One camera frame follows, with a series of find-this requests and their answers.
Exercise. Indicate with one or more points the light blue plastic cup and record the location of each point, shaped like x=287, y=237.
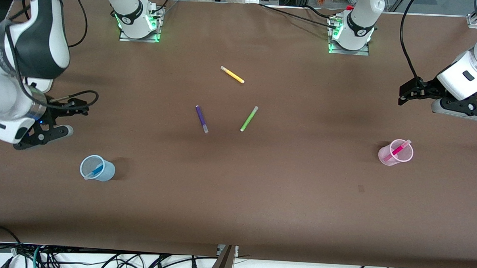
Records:
x=104, y=171

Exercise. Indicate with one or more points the wooden table leg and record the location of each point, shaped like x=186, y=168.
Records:
x=223, y=264

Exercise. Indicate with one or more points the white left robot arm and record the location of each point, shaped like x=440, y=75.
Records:
x=361, y=19

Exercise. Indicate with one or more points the green marker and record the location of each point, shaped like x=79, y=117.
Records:
x=249, y=119

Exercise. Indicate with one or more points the yellow marker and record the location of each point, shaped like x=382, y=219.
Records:
x=232, y=74

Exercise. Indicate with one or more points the pink plastic cup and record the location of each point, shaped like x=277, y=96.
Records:
x=386, y=158

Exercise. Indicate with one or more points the pink marker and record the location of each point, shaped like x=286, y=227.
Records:
x=397, y=150

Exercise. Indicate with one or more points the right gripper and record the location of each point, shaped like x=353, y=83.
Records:
x=61, y=107

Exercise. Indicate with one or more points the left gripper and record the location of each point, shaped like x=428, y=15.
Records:
x=427, y=88

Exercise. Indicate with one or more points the blue marker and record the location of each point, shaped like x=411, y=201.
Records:
x=96, y=171

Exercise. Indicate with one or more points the purple marker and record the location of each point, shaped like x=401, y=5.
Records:
x=201, y=119

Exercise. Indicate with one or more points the white desk lamp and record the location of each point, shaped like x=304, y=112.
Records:
x=44, y=84

